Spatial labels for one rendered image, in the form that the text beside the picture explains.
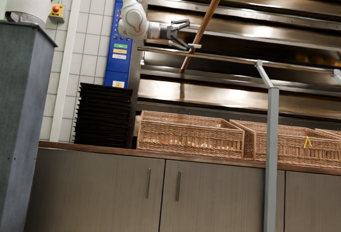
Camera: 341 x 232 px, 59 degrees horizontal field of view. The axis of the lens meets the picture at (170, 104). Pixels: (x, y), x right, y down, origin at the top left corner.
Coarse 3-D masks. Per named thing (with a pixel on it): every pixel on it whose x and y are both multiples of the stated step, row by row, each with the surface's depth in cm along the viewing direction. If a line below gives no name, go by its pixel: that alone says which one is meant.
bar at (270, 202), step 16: (144, 48) 172; (160, 48) 173; (256, 64) 177; (272, 64) 178; (288, 64) 179; (336, 80) 179; (272, 96) 151; (272, 112) 149; (272, 128) 148; (272, 144) 146; (272, 160) 145; (272, 176) 144; (272, 192) 142; (272, 208) 141; (272, 224) 140
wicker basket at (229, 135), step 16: (144, 112) 200; (160, 112) 201; (144, 128) 153; (160, 128) 153; (176, 128) 154; (192, 128) 155; (208, 128) 156; (224, 128) 156; (240, 128) 163; (144, 144) 152; (160, 144) 152; (176, 144) 153; (224, 144) 155; (240, 144) 158
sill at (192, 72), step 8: (144, 64) 209; (168, 72) 210; (176, 72) 210; (184, 72) 211; (192, 72) 212; (200, 72) 212; (208, 72) 213; (240, 80) 214; (248, 80) 215; (256, 80) 215; (272, 80) 216; (304, 88) 218; (312, 88) 218; (320, 88) 219; (328, 88) 220; (336, 88) 220
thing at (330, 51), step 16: (192, 32) 201; (208, 32) 202; (208, 48) 218; (224, 48) 217; (240, 48) 215; (256, 48) 213; (272, 48) 212; (288, 48) 210; (304, 48) 209; (320, 48) 208; (336, 48) 210; (336, 64) 226
